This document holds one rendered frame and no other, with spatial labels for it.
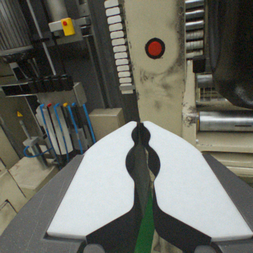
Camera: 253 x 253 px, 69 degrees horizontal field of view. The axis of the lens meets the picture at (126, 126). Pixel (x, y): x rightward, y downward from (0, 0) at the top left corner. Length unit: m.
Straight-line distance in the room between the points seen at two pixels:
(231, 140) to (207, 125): 0.06
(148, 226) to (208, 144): 0.96
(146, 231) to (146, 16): 1.15
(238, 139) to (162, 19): 0.30
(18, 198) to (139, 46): 0.45
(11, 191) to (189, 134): 0.40
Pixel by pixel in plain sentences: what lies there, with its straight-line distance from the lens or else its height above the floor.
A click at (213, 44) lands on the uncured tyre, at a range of 0.67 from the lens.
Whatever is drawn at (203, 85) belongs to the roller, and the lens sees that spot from 0.70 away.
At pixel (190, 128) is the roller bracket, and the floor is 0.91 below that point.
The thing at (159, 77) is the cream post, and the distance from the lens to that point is 0.48.
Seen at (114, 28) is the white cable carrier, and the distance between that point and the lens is 0.50.
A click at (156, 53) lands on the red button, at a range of 0.46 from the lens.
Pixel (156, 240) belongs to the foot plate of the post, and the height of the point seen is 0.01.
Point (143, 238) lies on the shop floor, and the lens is 1.29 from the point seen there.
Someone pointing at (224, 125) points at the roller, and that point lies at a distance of 0.44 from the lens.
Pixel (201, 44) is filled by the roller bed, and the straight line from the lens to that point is 0.86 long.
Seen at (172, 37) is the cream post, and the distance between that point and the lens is 0.46.
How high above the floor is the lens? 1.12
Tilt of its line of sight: 29 degrees down
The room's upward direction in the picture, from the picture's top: 11 degrees counter-clockwise
